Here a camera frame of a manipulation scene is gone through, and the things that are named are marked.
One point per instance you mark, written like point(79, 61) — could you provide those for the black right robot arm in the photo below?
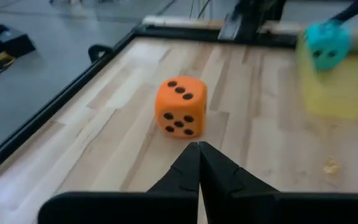
point(250, 18)

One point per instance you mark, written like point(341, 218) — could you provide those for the large orange foam die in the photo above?
point(179, 107)

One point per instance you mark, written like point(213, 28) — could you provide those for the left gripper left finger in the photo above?
point(166, 205)

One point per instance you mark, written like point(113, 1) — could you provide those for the large teal foam die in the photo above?
point(328, 43)

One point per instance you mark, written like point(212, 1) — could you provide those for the black frame clamp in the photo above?
point(99, 49)

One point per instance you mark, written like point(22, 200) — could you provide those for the black equipment box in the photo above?
point(11, 43)

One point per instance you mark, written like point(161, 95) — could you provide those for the black aluminium table frame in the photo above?
point(57, 96)

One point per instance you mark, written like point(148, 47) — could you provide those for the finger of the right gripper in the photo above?
point(356, 9)

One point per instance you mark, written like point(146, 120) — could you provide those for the small yellow translucent die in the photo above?
point(331, 166)

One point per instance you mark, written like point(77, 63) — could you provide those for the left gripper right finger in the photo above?
point(244, 205)

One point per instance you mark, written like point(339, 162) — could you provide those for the yellow translucent plastic tray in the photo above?
point(340, 93)

